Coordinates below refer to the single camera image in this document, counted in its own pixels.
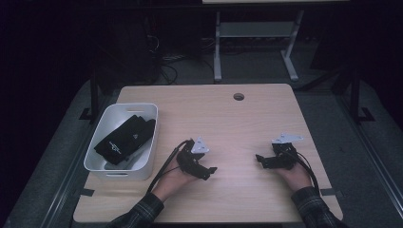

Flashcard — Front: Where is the dark tape strip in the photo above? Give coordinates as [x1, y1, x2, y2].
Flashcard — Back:
[78, 187, 96, 198]
[319, 187, 344, 198]

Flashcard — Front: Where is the person's left hand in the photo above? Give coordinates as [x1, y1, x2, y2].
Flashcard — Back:
[150, 158, 200, 203]

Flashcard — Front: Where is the bundle of floor cables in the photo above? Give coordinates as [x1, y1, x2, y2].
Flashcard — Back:
[144, 33, 217, 86]

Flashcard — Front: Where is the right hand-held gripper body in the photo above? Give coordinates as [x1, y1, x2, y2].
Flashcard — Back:
[271, 132, 304, 170]

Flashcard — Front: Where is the person's right hand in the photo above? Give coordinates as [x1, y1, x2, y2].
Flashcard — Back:
[278, 161, 314, 193]

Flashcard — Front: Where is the white plastic bin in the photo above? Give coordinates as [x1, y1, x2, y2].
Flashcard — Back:
[83, 102, 159, 181]

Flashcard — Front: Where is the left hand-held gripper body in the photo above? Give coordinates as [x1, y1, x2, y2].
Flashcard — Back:
[176, 136, 210, 176]

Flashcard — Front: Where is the left hand-held gripper cable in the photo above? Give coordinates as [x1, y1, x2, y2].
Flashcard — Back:
[146, 139, 195, 195]

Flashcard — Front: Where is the aluminium floor rail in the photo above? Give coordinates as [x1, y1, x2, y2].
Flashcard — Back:
[335, 94, 403, 220]

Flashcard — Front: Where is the white metal table frame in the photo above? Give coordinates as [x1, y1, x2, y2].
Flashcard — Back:
[213, 9, 300, 83]

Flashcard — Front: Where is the grey knit mitten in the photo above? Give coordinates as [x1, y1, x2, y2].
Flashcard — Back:
[104, 143, 150, 171]

